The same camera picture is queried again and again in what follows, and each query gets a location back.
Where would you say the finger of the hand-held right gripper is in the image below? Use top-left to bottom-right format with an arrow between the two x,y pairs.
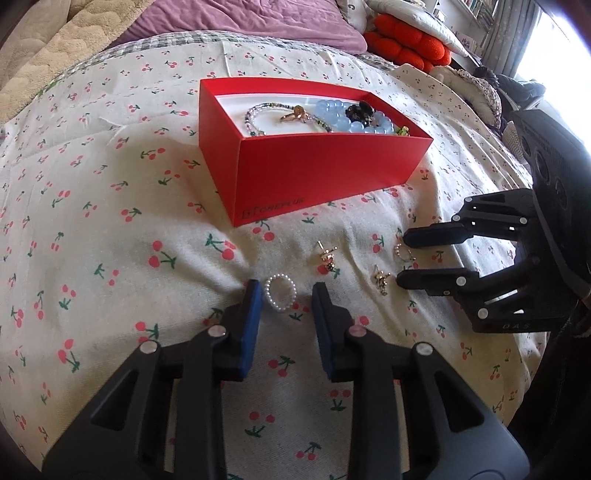
396,255 -> 574,334
404,188 -> 539,250

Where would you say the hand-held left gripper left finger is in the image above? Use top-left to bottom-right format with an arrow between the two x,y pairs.
42,279 -> 262,480

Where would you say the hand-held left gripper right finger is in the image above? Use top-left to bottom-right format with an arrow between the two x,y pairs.
312,282 -> 530,480

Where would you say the white pearl ring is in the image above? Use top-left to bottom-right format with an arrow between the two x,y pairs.
264,273 -> 297,311

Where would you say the red cardboard box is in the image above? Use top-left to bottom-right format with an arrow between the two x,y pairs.
199,78 -> 434,228

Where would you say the thin green bead bracelet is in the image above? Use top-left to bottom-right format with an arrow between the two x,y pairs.
259,102 -> 335,134

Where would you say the blue bead bracelet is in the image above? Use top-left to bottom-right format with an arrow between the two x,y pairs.
315,99 -> 400,136

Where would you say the gold earring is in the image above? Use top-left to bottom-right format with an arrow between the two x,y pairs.
315,241 -> 340,274
372,264 -> 392,296

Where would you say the dark cloth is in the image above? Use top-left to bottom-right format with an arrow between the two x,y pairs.
473,66 -> 550,112

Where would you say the floral cushion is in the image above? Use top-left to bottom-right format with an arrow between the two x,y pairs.
455,69 -> 504,127

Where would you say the grey curtain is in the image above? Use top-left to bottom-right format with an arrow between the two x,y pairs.
489,0 -> 555,79

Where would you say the bookshelf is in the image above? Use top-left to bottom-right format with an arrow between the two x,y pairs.
457,0 -> 499,33

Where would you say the orange knotted cushion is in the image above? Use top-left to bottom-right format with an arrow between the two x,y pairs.
364,14 -> 453,73

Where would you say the white pillow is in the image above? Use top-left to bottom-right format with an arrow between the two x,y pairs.
337,0 -> 472,58

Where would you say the grey checkered blanket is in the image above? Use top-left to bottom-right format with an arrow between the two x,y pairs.
46,30 -> 398,70

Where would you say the purple pillow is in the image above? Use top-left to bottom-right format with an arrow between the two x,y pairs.
104,0 -> 368,54

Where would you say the beige quilted blanket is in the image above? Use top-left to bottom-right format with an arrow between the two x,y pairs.
0,0 -> 153,125

